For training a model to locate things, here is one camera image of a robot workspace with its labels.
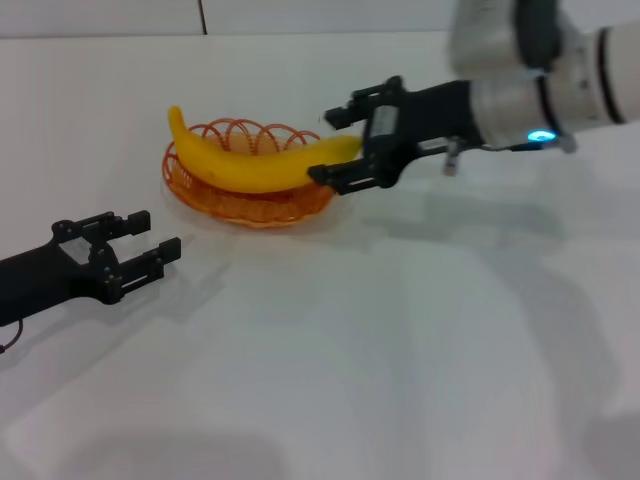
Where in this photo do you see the right wrist cable with plug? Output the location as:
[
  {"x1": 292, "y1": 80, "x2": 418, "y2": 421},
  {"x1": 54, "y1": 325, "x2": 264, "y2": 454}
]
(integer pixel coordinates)
[{"x1": 441, "y1": 135, "x2": 577, "y2": 177}]

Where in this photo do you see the thin left wrist cable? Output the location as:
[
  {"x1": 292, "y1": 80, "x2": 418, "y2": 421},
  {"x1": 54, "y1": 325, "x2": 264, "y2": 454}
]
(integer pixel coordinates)
[{"x1": 0, "y1": 319, "x2": 24, "y2": 354}]

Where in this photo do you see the orange plastic wire basket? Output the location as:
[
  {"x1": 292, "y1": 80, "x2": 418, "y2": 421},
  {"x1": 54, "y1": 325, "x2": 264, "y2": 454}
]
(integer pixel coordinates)
[{"x1": 160, "y1": 116, "x2": 336, "y2": 231}]

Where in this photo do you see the yellow banana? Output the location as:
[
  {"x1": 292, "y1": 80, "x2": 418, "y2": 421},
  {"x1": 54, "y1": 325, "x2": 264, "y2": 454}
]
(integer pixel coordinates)
[{"x1": 166, "y1": 104, "x2": 365, "y2": 196}]

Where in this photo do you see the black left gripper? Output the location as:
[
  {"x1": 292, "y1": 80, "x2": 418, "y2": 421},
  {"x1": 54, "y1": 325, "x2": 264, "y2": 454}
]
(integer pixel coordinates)
[{"x1": 0, "y1": 209, "x2": 183, "y2": 327}]

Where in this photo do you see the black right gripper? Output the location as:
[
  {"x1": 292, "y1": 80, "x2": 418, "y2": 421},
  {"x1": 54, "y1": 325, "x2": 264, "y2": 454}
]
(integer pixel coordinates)
[{"x1": 306, "y1": 75, "x2": 484, "y2": 197}]

